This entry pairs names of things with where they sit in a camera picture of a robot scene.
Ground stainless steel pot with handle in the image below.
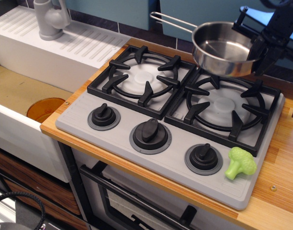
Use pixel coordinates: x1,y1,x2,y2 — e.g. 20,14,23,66
150,11,261,77

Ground black stove knob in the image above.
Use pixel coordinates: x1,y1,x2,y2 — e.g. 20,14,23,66
88,103,121,131
129,118,172,155
184,143,223,176

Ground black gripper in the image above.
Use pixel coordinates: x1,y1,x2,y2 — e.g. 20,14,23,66
232,0,293,76

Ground black right burner grate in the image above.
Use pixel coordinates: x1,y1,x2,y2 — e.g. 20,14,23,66
165,70,285,157

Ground wooden drawer fronts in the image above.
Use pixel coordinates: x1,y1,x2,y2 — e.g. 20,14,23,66
0,149,88,230

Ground grey toy stove top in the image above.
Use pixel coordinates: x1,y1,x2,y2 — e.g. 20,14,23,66
55,55,285,211

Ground white toy sink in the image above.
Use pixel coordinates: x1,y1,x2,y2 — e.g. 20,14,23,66
0,6,129,183

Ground black burner grate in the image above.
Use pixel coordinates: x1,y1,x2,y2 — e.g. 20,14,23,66
165,70,285,157
87,46,197,120

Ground black right stove knob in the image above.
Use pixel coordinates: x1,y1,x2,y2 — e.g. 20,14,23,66
184,143,223,176

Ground orange plastic plate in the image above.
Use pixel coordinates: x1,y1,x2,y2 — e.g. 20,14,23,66
26,97,65,123

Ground black braided cable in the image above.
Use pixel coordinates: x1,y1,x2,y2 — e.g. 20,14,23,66
0,191,46,228

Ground grey toy faucet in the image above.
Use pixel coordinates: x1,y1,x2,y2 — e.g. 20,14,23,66
34,0,71,41

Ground black middle stove knob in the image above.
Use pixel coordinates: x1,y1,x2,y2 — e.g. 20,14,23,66
129,118,172,155

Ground green toy cauliflower floret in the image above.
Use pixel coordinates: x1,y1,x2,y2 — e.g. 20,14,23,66
225,147,257,180

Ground black left burner grate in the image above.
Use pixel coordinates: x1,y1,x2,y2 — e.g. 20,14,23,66
87,46,197,120

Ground oven door with black handle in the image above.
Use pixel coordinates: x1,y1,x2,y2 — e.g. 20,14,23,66
73,150,240,230

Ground black left stove knob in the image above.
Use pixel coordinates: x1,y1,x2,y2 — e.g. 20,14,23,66
88,103,121,131

